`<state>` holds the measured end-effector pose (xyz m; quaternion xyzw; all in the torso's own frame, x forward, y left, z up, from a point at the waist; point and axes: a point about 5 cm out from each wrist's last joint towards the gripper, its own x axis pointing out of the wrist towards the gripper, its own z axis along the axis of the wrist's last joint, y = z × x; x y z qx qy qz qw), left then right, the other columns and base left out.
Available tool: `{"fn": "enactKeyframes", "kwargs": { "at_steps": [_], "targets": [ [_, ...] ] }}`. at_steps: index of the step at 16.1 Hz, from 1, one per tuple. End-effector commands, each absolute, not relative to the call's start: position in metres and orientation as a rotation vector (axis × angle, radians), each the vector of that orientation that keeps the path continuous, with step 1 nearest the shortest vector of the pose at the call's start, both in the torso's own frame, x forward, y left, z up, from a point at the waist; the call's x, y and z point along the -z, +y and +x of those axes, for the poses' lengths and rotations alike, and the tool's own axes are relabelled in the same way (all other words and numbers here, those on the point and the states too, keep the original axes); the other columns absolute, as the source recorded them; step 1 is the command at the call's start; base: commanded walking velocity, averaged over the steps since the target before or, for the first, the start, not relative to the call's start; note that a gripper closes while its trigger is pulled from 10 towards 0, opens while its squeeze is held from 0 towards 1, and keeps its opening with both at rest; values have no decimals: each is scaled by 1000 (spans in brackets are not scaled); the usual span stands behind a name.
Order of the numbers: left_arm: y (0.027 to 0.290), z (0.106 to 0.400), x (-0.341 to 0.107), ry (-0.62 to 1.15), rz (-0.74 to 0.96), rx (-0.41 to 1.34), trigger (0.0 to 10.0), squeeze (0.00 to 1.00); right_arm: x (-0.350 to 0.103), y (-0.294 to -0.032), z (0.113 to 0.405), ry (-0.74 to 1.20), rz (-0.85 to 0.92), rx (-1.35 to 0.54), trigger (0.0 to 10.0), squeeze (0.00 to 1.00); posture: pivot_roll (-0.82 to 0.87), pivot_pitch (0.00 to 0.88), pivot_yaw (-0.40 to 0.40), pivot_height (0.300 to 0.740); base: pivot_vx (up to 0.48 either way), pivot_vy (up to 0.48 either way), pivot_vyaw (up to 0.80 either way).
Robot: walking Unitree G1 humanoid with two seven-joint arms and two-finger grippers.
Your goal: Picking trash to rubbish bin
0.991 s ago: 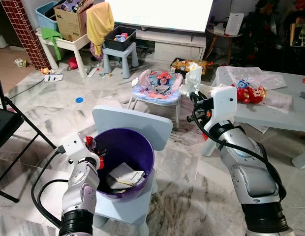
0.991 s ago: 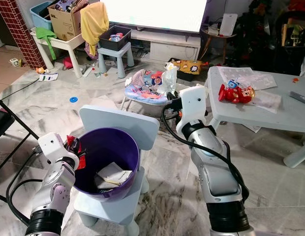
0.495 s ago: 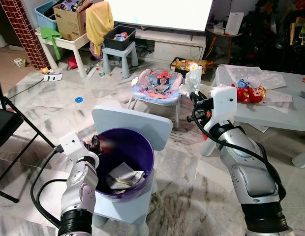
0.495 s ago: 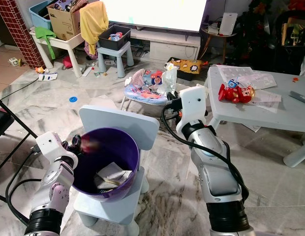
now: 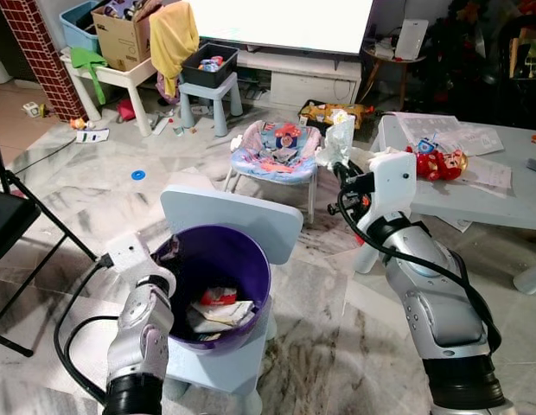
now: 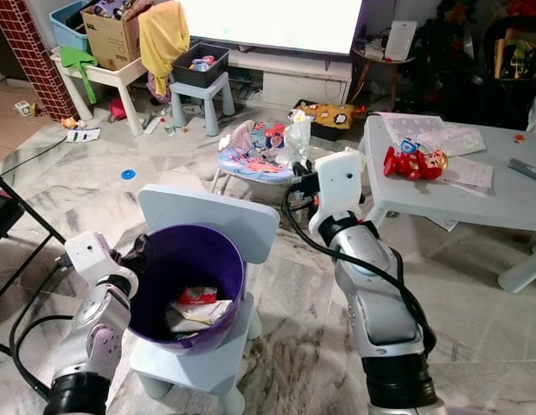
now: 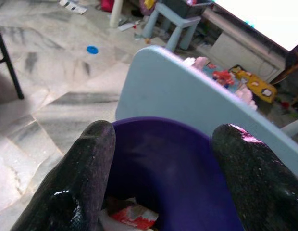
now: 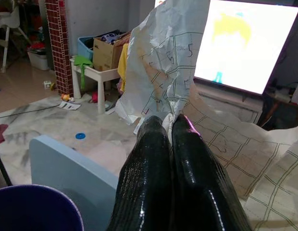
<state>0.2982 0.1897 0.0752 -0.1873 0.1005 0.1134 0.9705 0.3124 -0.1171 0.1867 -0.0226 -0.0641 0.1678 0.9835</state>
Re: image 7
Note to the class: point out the black metal furniture leg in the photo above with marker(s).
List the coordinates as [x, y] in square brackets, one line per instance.
[9, 67]

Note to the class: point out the red snack wrapper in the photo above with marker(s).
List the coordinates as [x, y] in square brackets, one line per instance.
[137, 217]

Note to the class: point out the red toy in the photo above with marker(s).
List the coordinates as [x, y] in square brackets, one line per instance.
[223, 76]

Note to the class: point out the white low cabinet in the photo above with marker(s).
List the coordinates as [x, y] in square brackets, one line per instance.
[242, 48]

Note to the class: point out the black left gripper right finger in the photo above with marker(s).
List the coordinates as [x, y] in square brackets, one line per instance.
[259, 183]

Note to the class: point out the purple plastic rubbish bin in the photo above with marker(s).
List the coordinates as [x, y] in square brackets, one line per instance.
[168, 168]

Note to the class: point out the white table leg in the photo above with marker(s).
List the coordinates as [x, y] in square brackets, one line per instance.
[115, 13]

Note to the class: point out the light blue children's stool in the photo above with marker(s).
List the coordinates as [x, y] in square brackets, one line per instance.
[180, 26]

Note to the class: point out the light blue plastic chair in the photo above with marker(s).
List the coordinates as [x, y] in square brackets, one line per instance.
[175, 91]

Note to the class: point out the pink plush toy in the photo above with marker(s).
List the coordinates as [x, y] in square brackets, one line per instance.
[199, 63]
[246, 96]

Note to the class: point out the blue plastic disc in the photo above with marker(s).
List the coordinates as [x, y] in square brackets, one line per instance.
[92, 49]

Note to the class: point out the yellow toy box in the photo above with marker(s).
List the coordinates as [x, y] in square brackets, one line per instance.
[257, 85]

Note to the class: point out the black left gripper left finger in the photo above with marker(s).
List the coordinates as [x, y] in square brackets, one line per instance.
[81, 173]

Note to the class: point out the dark storage box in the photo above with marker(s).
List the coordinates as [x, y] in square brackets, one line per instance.
[185, 8]

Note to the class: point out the printed papers on floor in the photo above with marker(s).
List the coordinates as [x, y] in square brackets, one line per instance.
[73, 6]

